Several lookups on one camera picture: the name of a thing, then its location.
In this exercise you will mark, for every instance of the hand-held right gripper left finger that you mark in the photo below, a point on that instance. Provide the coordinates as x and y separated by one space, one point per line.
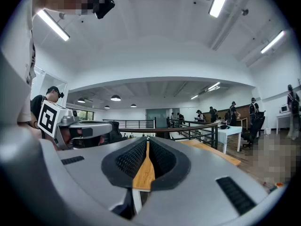
89 171

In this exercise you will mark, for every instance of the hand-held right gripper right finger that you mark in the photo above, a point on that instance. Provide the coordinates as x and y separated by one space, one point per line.
202 185

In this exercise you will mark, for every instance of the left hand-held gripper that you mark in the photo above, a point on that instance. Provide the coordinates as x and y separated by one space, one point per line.
48 119

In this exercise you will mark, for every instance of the person's left forearm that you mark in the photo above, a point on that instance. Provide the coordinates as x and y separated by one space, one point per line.
33 130

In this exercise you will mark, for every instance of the person's left hand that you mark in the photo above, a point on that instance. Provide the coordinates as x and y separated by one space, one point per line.
66 138

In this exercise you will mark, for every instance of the black dome pendant lamp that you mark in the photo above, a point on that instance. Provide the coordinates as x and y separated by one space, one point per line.
81 100
115 98
107 107
133 105

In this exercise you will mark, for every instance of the black metal railing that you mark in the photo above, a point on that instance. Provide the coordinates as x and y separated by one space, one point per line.
168 122
155 123

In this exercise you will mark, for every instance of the railing with wooden handrail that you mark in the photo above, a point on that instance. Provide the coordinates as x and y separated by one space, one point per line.
214 138

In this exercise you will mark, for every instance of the frosted glass partition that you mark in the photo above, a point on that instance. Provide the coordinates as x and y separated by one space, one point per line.
156 118

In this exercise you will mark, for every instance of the white table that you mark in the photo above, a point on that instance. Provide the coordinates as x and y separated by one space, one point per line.
231 131

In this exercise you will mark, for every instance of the black headset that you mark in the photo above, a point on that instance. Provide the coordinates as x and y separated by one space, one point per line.
224 127

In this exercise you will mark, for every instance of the orange packet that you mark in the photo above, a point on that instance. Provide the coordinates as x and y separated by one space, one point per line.
279 185

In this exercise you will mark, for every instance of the black office chair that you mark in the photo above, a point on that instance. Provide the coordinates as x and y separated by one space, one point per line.
257 126

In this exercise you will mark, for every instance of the long ceiling tube light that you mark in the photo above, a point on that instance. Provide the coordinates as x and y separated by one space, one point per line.
219 0
194 97
272 42
213 86
53 25

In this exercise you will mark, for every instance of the small white desk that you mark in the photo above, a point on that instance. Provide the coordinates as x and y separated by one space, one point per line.
283 115

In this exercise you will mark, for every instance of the white microwave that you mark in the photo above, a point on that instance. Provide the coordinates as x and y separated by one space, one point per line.
284 109

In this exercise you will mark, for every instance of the person's beige shirt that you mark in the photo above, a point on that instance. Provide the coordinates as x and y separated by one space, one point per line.
14 55

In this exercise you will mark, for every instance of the window with white frame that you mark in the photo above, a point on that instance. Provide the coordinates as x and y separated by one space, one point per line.
50 81

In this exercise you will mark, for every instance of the black head camera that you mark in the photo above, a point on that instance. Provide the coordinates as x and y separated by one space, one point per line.
104 7

